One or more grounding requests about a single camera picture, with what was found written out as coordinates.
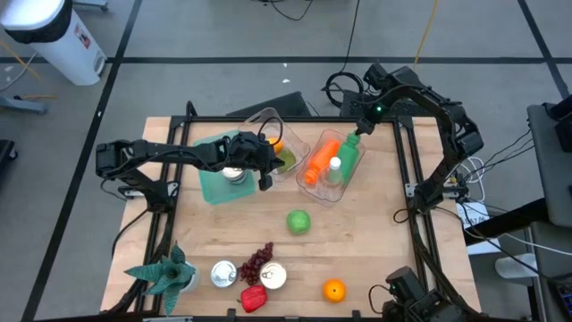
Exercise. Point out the white plant pot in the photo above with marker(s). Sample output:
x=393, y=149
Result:
x=195, y=279

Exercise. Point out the orange squeeze bottle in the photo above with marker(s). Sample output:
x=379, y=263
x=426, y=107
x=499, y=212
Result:
x=319, y=163

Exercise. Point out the gray cabinet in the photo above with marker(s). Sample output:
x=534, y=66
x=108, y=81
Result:
x=554, y=250

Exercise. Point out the silver edge bracket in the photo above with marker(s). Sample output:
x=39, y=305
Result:
x=167, y=319

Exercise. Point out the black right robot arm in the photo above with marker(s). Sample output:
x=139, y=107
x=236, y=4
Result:
x=447, y=112

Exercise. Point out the orange fruit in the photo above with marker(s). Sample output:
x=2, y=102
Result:
x=334, y=290

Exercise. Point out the gray desk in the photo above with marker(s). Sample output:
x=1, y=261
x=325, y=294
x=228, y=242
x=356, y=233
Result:
x=549, y=188

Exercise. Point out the red bell pepper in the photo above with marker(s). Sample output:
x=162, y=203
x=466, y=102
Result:
x=254, y=298

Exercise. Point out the black table edge clamp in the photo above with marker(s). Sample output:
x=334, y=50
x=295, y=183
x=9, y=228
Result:
x=356, y=315
x=230, y=314

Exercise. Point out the white trash bin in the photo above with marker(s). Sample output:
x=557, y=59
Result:
x=67, y=53

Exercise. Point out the teal plastic tray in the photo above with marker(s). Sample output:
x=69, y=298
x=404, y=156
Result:
x=214, y=188

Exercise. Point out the clear water bottle white cap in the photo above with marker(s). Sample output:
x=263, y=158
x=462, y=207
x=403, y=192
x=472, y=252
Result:
x=335, y=163

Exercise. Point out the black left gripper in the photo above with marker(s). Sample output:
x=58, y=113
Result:
x=246, y=152

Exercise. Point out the gray metal stand foot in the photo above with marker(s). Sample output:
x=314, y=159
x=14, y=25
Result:
x=22, y=106
x=91, y=4

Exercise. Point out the green squeeze bottle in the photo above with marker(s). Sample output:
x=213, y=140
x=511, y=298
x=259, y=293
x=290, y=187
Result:
x=349, y=156

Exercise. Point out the black caster base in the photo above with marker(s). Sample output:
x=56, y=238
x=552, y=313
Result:
x=6, y=152

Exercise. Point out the clear plastic bin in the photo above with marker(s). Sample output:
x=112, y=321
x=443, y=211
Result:
x=322, y=192
x=295, y=143

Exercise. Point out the salmon can gold lid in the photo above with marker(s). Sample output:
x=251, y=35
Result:
x=273, y=275
x=232, y=173

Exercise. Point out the dark red grape bunch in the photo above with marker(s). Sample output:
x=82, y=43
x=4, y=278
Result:
x=257, y=264

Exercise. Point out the yellow mango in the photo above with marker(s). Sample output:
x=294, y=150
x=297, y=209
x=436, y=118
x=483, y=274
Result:
x=277, y=145

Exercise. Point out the black desk bar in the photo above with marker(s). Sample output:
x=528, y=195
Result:
x=509, y=222

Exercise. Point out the black equipment box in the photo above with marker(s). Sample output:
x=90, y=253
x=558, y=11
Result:
x=564, y=129

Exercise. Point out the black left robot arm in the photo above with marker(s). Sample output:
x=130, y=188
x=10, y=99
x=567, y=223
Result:
x=179, y=149

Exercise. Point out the clear plastic container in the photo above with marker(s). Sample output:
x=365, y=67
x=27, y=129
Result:
x=214, y=119

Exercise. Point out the green artificial plant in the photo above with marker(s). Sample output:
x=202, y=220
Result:
x=167, y=277

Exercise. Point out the black perforated computer case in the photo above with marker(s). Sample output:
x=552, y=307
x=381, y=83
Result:
x=402, y=114

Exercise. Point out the black slanted panel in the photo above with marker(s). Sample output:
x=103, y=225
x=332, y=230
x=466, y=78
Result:
x=277, y=107

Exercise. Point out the white printed paper label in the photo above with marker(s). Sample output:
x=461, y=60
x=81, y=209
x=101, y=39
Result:
x=473, y=217

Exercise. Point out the green pear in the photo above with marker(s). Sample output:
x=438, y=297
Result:
x=289, y=166

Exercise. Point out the white plastic object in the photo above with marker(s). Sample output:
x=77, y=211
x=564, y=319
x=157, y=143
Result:
x=514, y=267

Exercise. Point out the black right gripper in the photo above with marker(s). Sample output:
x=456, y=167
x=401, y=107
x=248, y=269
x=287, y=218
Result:
x=375, y=112

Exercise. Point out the green apple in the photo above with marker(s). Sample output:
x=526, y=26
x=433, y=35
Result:
x=298, y=222

